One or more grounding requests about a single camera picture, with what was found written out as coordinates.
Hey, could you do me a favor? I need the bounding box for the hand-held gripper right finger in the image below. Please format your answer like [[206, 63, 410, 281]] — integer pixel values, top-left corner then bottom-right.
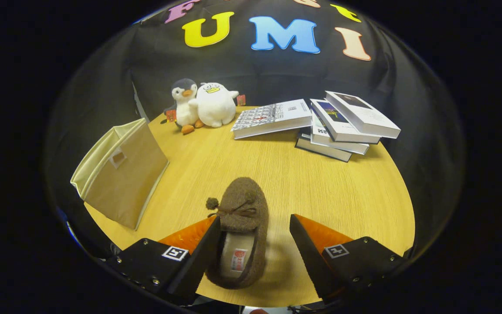
[[289, 214, 408, 305]]

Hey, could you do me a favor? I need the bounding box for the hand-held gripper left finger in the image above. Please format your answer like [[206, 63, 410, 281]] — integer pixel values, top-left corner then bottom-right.
[[105, 215, 222, 306]]

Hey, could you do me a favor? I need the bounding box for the brown fuzzy shoe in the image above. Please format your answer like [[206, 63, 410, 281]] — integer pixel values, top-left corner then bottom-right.
[[205, 177, 270, 290]]

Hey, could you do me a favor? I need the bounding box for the beige fabric storage box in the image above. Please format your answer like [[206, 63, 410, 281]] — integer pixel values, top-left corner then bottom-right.
[[71, 118, 170, 231]]

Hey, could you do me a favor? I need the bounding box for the dark grey book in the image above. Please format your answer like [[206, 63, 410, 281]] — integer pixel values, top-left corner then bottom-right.
[[295, 129, 353, 163]]

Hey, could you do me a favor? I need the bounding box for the plain white book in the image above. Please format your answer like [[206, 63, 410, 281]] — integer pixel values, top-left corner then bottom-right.
[[310, 113, 370, 155]]

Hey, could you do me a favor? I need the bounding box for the grey patterned cover book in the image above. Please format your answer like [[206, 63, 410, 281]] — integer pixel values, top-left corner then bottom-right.
[[232, 99, 312, 140]]

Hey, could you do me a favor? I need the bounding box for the grey white penguin plush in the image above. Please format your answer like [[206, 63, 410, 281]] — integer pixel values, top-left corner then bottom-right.
[[164, 78, 204, 135]]

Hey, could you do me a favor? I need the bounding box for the white duck plush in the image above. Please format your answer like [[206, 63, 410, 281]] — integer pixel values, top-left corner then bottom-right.
[[196, 82, 240, 128]]

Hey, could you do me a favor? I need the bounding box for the white book with dark picture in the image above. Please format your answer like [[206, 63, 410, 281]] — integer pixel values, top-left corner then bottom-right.
[[325, 91, 402, 139]]

